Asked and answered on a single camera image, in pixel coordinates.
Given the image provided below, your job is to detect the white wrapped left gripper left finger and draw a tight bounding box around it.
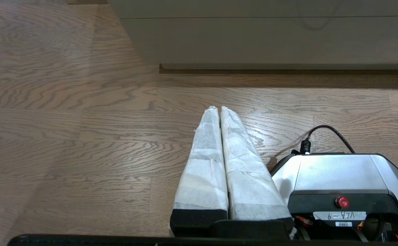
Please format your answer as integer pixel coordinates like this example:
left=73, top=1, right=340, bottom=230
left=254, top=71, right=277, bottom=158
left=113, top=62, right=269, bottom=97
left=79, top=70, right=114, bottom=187
left=169, top=106, right=229, bottom=237

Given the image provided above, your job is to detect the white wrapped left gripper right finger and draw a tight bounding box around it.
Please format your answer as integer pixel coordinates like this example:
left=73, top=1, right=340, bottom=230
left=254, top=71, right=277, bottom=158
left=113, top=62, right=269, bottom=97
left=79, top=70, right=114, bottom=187
left=220, top=106, right=293, bottom=221

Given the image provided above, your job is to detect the silver and black robot base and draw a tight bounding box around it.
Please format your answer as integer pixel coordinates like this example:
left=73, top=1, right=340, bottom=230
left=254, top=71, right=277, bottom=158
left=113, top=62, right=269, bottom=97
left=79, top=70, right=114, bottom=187
left=271, top=153, right=398, bottom=242

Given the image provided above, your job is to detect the white handwritten label strip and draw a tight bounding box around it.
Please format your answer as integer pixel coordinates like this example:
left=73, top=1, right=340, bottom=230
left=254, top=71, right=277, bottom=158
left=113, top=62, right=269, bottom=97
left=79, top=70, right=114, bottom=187
left=312, top=211, right=367, bottom=221

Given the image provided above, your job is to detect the glossy white low cabinet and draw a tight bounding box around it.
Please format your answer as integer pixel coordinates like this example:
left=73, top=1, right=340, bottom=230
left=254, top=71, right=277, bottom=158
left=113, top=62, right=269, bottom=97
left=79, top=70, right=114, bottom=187
left=107, top=0, right=398, bottom=71

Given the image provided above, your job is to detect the black base power cable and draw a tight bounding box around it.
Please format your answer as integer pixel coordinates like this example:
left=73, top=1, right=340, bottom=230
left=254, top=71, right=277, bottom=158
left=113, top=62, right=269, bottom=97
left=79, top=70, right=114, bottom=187
left=299, top=124, right=356, bottom=154

